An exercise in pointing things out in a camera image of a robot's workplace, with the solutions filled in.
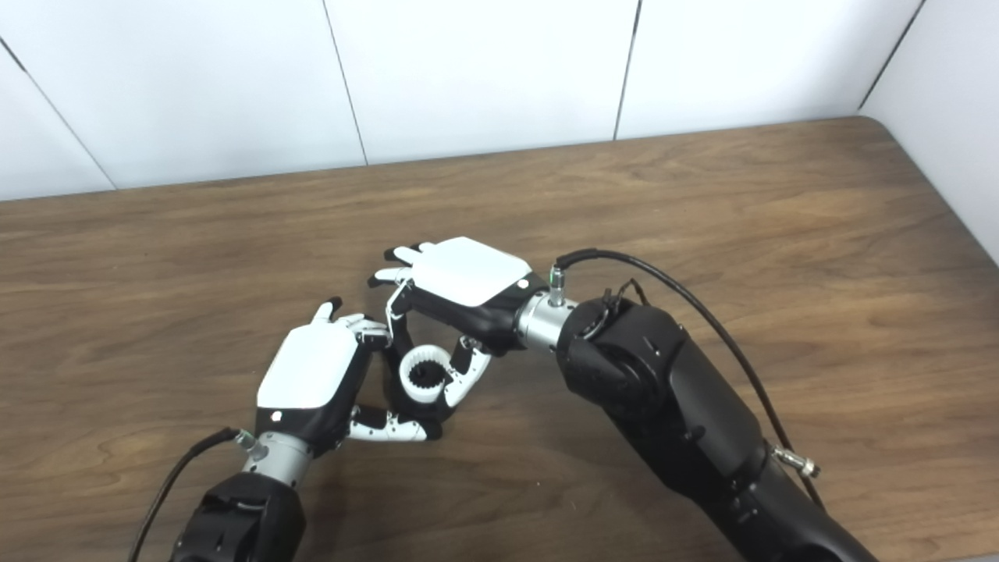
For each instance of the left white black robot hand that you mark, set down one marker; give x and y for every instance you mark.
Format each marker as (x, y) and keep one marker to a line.
(308, 367)

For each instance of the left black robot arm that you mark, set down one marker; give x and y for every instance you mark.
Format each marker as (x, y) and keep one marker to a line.
(242, 519)

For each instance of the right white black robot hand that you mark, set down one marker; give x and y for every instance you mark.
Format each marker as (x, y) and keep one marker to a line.
(468, 273)

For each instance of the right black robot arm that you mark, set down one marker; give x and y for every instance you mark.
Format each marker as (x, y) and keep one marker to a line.
(671, 406)

